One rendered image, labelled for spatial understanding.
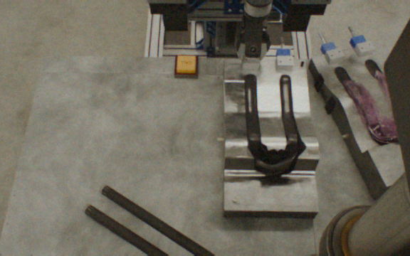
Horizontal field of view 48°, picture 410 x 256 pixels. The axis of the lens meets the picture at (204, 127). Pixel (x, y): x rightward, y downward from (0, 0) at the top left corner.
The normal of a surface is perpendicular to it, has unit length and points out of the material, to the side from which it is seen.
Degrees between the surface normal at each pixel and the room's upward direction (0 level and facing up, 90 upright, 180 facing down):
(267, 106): 2
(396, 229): 90
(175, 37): 0
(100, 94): 0
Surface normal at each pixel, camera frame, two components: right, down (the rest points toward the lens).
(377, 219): -0.99, 0.11
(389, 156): 0.00, -0.48
